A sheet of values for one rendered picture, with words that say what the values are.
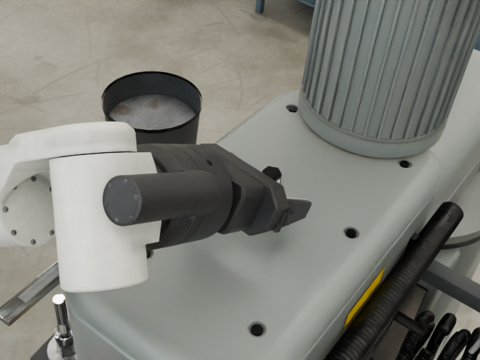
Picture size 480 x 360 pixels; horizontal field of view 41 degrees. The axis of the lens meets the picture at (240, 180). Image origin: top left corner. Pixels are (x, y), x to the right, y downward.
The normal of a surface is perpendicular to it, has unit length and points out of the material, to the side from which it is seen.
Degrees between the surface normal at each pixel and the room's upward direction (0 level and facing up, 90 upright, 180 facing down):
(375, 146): 90
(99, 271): 47
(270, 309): 0
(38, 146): 62
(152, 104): 0
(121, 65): 0
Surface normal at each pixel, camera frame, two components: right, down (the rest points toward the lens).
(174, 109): 0.07, -0.73
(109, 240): 0.39, -0.04
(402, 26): -0.20, 0.65
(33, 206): 0.81, -0.07
